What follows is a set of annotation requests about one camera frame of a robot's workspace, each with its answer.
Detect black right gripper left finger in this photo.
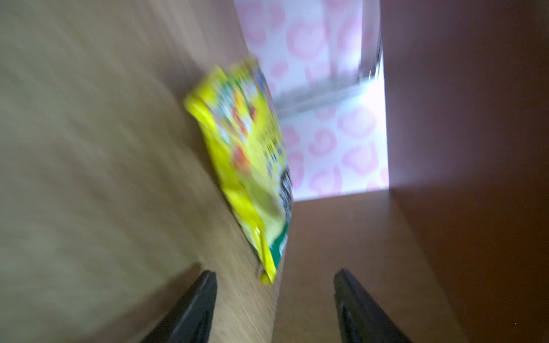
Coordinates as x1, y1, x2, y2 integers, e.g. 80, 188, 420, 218
142, 270, 217, 343

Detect yellow floral fertilizer packet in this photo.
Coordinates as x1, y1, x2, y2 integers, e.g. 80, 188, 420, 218
184, 58, 294, 284

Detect wooden shelf unit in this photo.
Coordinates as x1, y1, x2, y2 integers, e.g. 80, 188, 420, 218
1, 1, 548, 342

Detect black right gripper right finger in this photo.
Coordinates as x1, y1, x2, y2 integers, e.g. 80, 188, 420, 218
334, 269, 411, 343

